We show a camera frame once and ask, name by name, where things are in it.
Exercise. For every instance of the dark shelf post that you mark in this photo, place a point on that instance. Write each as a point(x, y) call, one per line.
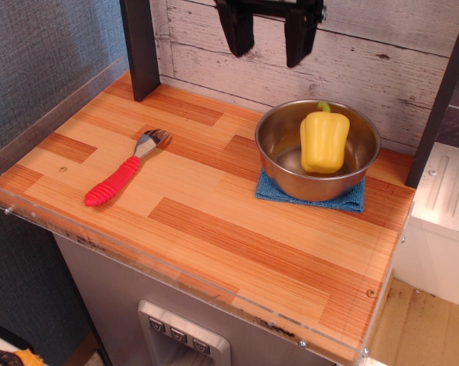
point(141, 46)
point(438, 111)

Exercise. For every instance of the dark right shelf post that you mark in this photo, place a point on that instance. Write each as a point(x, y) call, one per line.
point(438, 111)

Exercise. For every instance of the blue cloth napkin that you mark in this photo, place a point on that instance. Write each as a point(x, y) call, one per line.
point(352, 201)

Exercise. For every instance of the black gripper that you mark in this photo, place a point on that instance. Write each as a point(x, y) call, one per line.
point(302, 19)

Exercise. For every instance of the red handled metal spork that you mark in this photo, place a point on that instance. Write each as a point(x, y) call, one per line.
point(111, 186)

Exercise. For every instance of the yellow bell pepper toy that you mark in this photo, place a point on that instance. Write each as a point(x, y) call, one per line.
point(323, 136)

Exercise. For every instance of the clear acrylic table guard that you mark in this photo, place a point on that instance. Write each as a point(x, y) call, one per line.
point(190, 214)

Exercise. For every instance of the yellow and black toy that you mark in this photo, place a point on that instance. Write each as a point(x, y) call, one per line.
point(20, 358)

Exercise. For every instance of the grey ice dispenser panel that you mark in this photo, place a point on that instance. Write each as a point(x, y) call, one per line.
point(174, 340)

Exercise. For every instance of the stainless steel bowl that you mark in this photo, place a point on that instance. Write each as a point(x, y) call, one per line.
point(277, 136)

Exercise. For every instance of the dark left shelf post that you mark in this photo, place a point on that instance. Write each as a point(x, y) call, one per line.
point(141, 46)

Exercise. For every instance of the silver toy fridge cabinet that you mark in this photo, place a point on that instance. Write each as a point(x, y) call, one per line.
point(112, 291)

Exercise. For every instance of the white toy sink counter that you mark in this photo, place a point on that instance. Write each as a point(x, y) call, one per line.
point(427, 256)

